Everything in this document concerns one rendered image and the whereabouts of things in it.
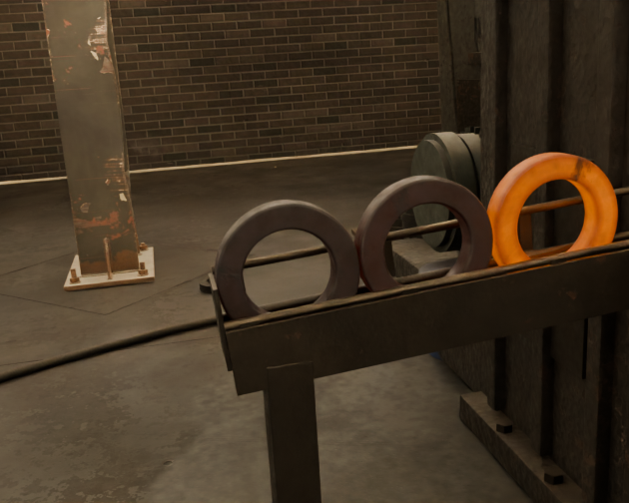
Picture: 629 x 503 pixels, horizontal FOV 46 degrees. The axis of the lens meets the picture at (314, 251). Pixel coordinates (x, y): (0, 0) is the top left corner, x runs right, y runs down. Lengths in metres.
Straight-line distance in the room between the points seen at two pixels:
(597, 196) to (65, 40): 2.69
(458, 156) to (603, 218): 1.23
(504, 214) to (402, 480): 0.91
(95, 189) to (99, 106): 0.36
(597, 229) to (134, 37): 6.13
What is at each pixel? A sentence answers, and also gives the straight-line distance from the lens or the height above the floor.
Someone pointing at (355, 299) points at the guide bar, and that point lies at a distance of 0.94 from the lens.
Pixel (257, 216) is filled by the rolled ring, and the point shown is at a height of 0.75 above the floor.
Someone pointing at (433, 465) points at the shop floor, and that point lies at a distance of 1.82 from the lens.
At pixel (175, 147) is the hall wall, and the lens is 7.00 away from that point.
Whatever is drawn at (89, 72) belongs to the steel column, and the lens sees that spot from 3.41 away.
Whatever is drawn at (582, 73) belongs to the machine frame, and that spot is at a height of 0.88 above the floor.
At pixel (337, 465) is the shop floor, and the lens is 1.83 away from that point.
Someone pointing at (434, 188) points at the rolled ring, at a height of 0.77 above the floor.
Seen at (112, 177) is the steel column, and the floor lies 0.47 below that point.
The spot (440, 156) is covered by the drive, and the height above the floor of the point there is 0.62.
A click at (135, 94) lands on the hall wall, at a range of 6.96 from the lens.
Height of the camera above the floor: 0.94
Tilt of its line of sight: 15 degrees down
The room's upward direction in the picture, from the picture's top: 3 degrees counter-clockwise
